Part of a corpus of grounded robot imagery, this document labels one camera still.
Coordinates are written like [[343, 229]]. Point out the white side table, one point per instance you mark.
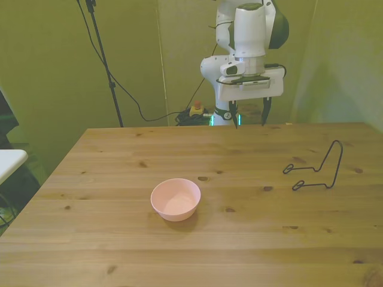
[[10, 161]]

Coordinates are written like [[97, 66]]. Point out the black tripod camera stand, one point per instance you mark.
[[112, 85]]

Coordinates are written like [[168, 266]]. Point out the black zip tie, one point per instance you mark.
[[221, 25]]

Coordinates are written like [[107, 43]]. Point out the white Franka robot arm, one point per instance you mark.
[[249, 30]]

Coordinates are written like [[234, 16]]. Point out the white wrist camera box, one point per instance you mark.
[[232, 69]]

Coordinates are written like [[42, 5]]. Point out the yellow emergency stop button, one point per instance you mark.
[[197, 111]]

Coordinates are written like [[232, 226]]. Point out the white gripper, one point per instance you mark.
[[254, 93]]

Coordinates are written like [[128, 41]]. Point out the black monitor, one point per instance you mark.
[[6, 119]]

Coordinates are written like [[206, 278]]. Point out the pink plastic bowl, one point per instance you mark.
[[176, 206]]

